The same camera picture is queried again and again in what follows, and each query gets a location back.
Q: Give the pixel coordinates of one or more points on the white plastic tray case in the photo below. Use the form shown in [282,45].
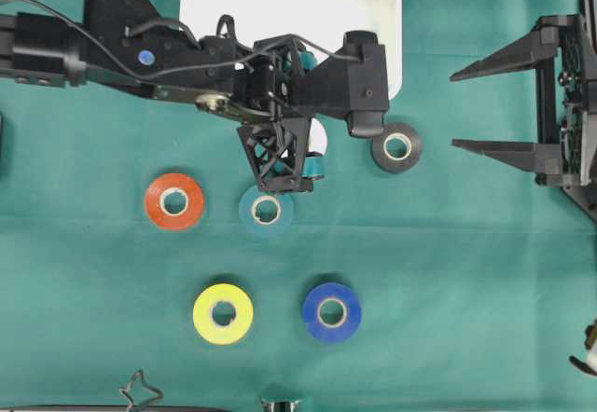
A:
[322,21]

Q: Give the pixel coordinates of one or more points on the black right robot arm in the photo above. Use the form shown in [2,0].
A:
[588,11]

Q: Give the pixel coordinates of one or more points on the black tape roll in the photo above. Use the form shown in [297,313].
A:
[398,148]

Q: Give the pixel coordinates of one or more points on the yellow tape roll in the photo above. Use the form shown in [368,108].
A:
[223,314]

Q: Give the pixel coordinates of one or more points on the white tape roll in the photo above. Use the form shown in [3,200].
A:
[317,140]

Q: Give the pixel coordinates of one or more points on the black wire star clip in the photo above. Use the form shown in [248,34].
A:
[137,381]

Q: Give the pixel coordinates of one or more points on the white beige object right edge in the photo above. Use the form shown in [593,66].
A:
[588,366]

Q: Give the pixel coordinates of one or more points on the metal clamp bottom edge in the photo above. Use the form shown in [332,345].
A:
[270,405]

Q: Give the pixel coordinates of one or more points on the teal green tape roll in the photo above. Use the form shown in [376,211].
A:
[265,215]

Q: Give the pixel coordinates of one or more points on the blue tape roll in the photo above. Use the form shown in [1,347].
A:
[332,312]

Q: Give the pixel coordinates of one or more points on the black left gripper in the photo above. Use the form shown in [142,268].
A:
[278,152]

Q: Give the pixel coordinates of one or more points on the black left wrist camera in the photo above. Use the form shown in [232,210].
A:
[355,91]

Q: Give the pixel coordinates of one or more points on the red tape roll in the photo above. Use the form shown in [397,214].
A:
[174,201]

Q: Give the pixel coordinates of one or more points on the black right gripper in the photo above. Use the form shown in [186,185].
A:
[563,54]

